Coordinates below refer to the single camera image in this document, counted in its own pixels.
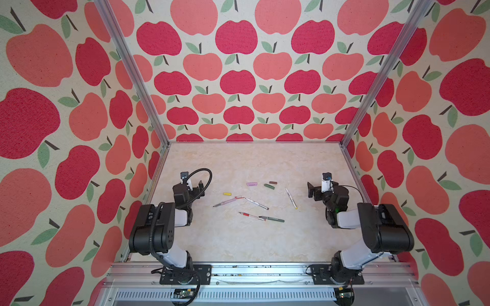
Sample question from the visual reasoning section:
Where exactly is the green pen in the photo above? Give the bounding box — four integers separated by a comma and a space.
259, 216, 285, 223

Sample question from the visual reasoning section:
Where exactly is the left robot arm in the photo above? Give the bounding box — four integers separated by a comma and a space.
128, 182, 204, 284

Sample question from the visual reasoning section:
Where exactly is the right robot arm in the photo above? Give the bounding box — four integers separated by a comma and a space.
308, 181, 414, 284

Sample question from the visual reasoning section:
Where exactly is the white pen yellow tip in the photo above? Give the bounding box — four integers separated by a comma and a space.
285, 187, 298, 210

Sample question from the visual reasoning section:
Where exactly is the pink pen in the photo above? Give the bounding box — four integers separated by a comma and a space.
213, 196, 245, 208

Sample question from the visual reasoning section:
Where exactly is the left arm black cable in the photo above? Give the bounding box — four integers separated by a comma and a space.
149, 168, 213, 295

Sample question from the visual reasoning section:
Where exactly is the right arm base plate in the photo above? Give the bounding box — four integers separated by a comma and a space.
305, 264, 365, 285

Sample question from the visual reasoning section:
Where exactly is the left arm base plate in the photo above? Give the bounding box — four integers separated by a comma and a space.
160, 265, 213, 286

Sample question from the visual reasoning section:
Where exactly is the aluminium front rail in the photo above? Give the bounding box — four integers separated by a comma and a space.
103, 261, 419, 289

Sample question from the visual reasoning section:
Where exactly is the white slotted cable duct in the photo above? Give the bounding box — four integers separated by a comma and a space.
115, 288, 337, 302

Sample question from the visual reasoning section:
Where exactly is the left aluminium corner post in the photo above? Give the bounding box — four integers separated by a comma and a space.
95, 1, 170, 149

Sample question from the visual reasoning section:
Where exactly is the aluminium corner post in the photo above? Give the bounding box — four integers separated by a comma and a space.
340, 0, 433, 149
95, 1, 170, 149

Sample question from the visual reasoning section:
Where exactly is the right aluminium corner post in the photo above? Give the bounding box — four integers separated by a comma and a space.
340, 0, 433, 149

